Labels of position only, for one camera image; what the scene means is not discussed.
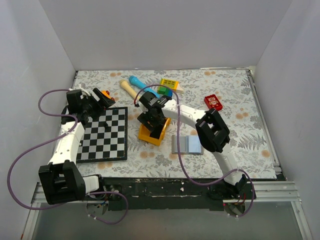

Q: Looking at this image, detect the red owl block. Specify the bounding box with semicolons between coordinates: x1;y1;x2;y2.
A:
204;94;223;111

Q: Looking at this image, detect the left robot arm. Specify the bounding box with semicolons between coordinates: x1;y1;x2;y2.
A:
38;88;115;205

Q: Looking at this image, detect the grey card holder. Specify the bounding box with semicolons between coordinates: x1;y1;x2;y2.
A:
171;135;204;155

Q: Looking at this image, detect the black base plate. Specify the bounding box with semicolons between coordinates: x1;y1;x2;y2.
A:
43;176;286;212

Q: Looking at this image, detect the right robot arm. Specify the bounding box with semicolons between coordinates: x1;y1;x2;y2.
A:
134;91;255;199

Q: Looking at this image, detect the colourful block house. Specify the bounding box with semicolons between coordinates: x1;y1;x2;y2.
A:
157;78;184;97

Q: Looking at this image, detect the orange toy car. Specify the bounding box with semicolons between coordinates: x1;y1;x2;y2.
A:
102;90;115;101

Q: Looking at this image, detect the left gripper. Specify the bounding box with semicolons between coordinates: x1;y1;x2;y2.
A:
82;88;115;120

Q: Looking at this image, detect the black white chessboard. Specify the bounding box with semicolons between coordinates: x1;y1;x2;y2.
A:
76;107;128;164

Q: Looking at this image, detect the aluminium frame rail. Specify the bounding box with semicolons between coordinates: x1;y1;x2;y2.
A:
21;181;313;240

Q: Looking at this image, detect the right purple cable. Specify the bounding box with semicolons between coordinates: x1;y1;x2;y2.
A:
134;84;256;218

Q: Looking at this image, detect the cream wooden pin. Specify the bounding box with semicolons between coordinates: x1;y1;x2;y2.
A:
119;79;137;99

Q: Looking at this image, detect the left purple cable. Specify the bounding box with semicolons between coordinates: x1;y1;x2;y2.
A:
6;88;129;225

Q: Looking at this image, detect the purple cable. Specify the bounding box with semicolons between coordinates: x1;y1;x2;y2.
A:
134;84;256;218
6;88;129;225

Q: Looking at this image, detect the yellow toy bin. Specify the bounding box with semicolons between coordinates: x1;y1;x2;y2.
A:
138;118;171;146

